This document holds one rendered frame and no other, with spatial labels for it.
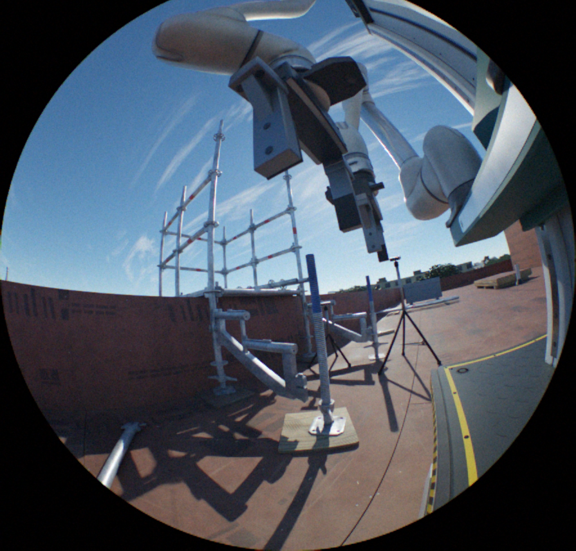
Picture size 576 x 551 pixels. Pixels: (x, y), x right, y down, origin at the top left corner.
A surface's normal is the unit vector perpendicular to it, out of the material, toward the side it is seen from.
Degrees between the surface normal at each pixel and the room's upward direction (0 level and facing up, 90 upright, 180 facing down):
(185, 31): 152
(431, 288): 90
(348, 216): 90
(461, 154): 91
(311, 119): 180
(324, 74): 180
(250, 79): 120
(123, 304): 90
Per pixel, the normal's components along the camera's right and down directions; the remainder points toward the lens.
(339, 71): 0.11, 0.97
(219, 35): 0.34, 0.74
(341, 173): -0.57, -0.12
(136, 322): 0.77, -0.22
